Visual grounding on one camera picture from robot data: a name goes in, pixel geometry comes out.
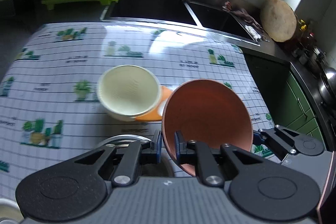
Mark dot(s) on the plant-patterned grid table mat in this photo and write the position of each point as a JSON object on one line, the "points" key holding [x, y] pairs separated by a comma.
{"points": [[75, 84]]}

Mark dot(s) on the steel pot on stove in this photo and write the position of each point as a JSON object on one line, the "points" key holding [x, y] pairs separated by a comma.
{"points": [[326, 85]]}

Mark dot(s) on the cream strainer bowl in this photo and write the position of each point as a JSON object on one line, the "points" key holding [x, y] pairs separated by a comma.
{"points": [[128, 91]]}

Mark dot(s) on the round wooden cutting board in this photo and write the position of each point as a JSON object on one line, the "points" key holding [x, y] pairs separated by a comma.
{"points": [[278, 20]]}

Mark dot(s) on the green cabinet door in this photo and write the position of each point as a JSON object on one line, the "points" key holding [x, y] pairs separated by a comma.
{"points": [[294, 111]]}

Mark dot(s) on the dark rag by sink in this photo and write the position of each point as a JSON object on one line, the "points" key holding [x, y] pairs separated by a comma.
{"points": [[249, 23]]}

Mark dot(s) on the orange plastic bowl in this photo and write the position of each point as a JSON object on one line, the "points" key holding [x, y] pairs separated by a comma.
{"points": [[208, 111]]}

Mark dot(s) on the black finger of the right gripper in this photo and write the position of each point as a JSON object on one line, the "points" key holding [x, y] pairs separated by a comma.
{"points": [[282, 141]]}

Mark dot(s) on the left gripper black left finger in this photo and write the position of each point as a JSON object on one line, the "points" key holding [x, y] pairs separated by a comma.
{"points": [[74, 188]]}

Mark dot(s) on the orange strainer base bowl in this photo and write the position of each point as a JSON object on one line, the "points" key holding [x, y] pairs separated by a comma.
{"points": [[155, 114]]}

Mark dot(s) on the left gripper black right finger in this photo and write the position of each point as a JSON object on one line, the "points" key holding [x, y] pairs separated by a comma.
{"points": [[258, 187]]}

